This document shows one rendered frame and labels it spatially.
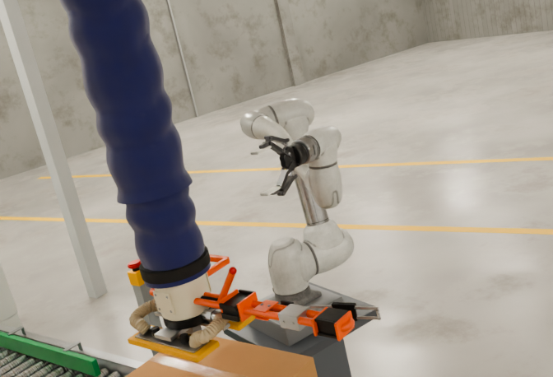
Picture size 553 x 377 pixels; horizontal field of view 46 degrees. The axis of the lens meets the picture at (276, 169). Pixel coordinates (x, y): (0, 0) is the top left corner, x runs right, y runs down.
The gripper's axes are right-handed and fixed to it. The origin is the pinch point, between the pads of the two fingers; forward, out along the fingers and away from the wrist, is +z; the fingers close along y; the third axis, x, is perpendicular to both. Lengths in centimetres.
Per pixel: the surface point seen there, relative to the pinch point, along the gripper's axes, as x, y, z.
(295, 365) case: -2, 64, 8
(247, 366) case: 14, 64, 13
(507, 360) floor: -3, 158, -150
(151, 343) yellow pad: 31, 45, 35
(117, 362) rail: 128, 98, -7
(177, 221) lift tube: 15.6, 6.7, 24.3
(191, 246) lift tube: 15.2, 16.2, 22.0
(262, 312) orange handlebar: -10.7, 33.8, 24.5
